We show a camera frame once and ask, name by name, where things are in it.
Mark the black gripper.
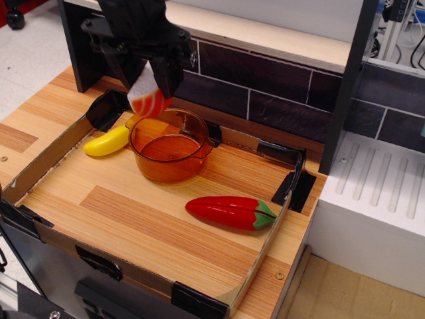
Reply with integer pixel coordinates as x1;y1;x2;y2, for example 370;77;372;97
81;1;197;98

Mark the orange white toy sushi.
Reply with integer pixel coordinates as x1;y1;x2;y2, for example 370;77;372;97
127;62;173;118

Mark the cardboard fence with black tape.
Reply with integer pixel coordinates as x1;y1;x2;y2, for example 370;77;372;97
1;86;320;318

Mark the transparent orange plastic pot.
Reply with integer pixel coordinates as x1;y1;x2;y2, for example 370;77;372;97
126;108;215;183

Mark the yellow toy banana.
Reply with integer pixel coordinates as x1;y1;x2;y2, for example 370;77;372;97
83;125;129;157

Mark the black caster wheel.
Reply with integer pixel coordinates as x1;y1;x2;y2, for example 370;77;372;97
6;8;25;30

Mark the red toy chili pepper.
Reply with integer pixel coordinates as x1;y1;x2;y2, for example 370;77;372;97
185;196;278;231

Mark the black device lower left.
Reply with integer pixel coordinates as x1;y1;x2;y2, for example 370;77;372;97
0;195;133;319

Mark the white ridged sink block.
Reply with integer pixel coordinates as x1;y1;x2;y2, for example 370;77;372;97
307;133;424;296

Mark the dark frame wooden shelf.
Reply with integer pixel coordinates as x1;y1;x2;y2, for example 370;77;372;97
58;1;367;174

